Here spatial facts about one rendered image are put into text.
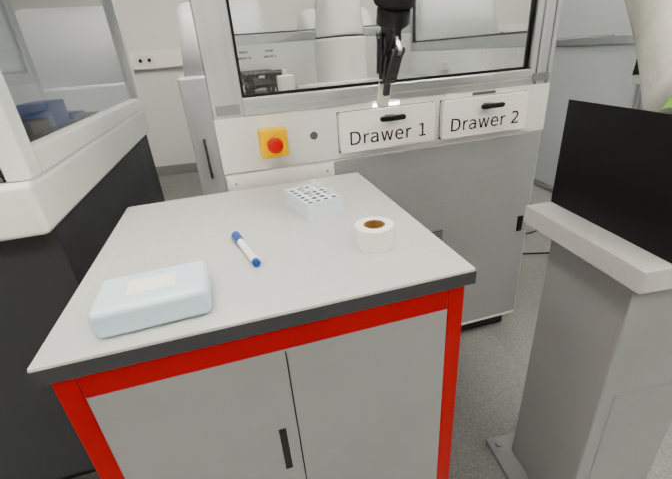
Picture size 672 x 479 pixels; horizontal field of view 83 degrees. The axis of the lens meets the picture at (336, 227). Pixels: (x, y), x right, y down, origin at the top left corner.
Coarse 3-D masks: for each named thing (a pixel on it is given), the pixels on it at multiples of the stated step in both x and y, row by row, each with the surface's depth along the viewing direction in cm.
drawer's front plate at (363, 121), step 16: (352, 112) 104; (368, 112) 105; (384, 112) 106; (400, 112) 107; (416, 112) 109; (432, 112) 110; (352, 128) 105; (368, 128) 107; (384, 128) 108; (400, 128) 109; (416, 128) 110; (432, 128) 112; (368, 144) 108; (384, 144) 110; (400, 144) 111
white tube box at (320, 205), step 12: (288, 192) 87; (300, 192) 87; (324, 192) 87; (288, 204) 89; (300, 204) 82; (312, 204) 80; (324, 204) 81; (336, 204) 83; (312, 216) 81; (324, 216) 82
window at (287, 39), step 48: (240, 0) 90; (288, 0) 92; (336, 0) 95; (432, 0) 101; (480, 0) 105; (528, 0) 108; (240, 48) 93; (288, 48) 96; (336, 48) 99; (432, 48) 106; (480, 48) 110
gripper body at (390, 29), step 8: (376, 16) 87; (384, 16) 84; (392, 16) 83; (400, 16) 83; (408, 16) 85; (384, 24) 85; (392, 24) 84; (400, 24) 85; (384, 32) 90; (392, 32) 86; (400, 32) 86; (392, 40) 87; (400, 40) 87; (392, 48) 89
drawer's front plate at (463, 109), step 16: (480, 96) 114; (496, 96) 113; (512, 96) 115; (448, 112) 111; (464, 112) 113; (480, 112) 114; (496, 112) 116; (448, 128) 113; (464, 128) 115; (480, 128) 116; (496, 128) 118; (512, 128) 119
